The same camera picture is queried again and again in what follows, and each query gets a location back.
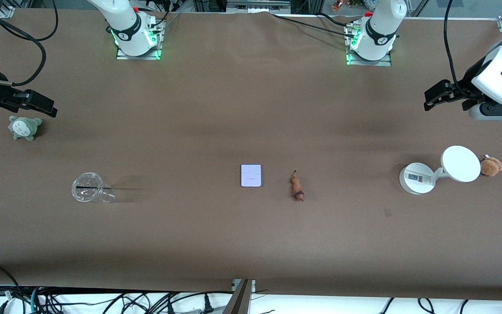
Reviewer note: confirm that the grey totoro plush toy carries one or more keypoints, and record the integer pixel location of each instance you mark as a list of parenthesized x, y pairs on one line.
[(24, 127)]

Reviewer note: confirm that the small orange figurine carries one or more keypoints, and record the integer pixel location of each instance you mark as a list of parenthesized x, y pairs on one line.
[(337, 5)]

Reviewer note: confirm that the clear plastic cup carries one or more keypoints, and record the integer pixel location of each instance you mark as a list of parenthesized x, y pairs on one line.
[(86, 187)]

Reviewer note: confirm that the black straw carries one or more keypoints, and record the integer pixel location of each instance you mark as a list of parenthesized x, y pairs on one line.
[(87, 188)]

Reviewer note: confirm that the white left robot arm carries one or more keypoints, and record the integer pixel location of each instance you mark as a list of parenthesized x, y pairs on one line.
[(379, 26)]

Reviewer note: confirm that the aluminium profile post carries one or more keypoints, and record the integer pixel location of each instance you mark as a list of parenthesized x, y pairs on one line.
[(239, 298)]

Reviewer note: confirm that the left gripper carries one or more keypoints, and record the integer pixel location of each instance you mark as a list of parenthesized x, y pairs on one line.
[(468, 82)]

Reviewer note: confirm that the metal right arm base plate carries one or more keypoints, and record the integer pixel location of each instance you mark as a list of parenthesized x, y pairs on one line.
[(122, 54)]

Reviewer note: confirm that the lavender phone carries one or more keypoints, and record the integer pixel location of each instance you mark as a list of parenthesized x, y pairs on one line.
[(251, 175)]

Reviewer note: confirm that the white round-headed stand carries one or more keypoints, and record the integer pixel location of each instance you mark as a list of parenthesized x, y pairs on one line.
[(460, 163)]

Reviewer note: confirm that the brown table cover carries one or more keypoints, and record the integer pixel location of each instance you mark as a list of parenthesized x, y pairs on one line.
[(251, 109)]

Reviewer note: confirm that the metal corner bracket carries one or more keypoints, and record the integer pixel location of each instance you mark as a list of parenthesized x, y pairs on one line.
[(6, 12)]

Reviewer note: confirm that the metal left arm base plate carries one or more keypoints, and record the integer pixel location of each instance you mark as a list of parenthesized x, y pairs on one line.
[(355, 61)]

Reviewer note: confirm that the brown toy dog figurine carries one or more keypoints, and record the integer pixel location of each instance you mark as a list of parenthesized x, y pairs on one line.
[(297, 188)]

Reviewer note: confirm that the brown plush toy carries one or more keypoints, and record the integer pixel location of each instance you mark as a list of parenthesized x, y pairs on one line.
[(490, 166)]

